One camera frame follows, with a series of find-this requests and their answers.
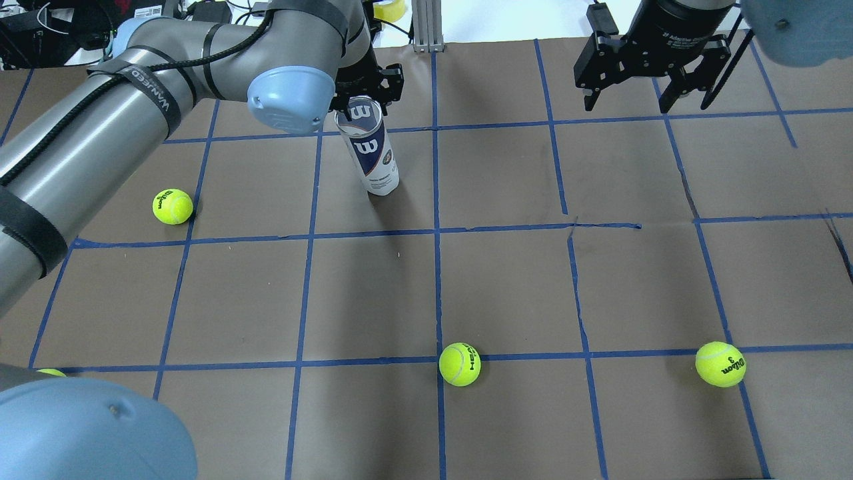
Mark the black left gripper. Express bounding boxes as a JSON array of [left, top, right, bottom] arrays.
[[331, 47, 405, 125]]

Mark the yellow Wilson tennis ball front left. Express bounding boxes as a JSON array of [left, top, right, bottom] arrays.
[[152, 189, 195, 225]]

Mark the yellow tape roll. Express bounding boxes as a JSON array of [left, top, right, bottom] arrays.
[[373, 0, 407, 23]]

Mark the clear Wilson tennis ball can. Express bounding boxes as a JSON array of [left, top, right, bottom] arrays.
[[335, 95, 400, 195]]

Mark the yellow tennis ball near base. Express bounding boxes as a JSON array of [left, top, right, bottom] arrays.
[[694, 341, 746, 388]]

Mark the aluminium frame post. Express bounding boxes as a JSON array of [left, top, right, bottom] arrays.
[[411, 0, 446, 53]]

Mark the small black adapter top right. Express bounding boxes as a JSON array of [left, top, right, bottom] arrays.
[[586, 1, 619, 36]]

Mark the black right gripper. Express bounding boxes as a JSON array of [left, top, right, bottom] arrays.
[[574, 1, 735, 113]]

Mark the yellow wilson tennis ball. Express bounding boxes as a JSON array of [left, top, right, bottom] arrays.
[[152, 189, 195, 225], [37, 368, 67, 377]]

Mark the yellow Head tennis ball centre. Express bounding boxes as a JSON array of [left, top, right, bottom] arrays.
[[438, 341, 482, 388]]

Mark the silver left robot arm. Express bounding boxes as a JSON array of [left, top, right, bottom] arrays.
[[1, 1, 403, 479]]

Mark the yellow Wilson tennis ball far left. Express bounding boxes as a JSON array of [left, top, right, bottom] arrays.
[[37, 368, 67, 377]]

